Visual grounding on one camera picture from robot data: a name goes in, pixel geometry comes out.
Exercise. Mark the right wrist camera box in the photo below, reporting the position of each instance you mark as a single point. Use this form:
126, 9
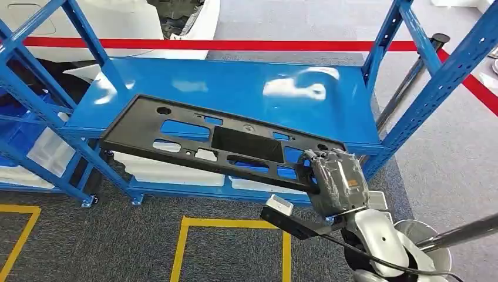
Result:
279, 204

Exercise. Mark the yellow floor tape square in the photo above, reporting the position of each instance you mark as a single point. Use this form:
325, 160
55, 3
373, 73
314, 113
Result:
233, 222

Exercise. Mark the blue metal shelf rack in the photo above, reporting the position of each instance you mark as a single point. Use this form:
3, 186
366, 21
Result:
233, 89
42, 175

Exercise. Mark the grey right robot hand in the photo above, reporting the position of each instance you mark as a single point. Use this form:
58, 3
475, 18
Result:
338, 183

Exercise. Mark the red barrier belt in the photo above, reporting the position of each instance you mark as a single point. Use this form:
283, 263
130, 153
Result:
233, 44
480, 91

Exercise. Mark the grey floor socket box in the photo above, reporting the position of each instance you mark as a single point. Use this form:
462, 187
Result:
377, 200

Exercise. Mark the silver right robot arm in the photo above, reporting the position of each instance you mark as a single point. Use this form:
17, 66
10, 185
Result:
379, 237

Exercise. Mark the blue plastic crate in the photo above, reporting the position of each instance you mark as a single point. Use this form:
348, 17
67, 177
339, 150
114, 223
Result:
15, 136
249, 166

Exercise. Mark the chrome stanchion post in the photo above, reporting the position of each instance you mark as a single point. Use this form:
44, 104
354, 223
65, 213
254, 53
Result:
467, 231
412, 76

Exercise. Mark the black plastic panel with cutouts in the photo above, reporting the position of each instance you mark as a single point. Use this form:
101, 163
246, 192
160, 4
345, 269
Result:
249, 146

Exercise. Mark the white car body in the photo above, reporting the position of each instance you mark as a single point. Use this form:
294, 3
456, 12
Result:
116, 23

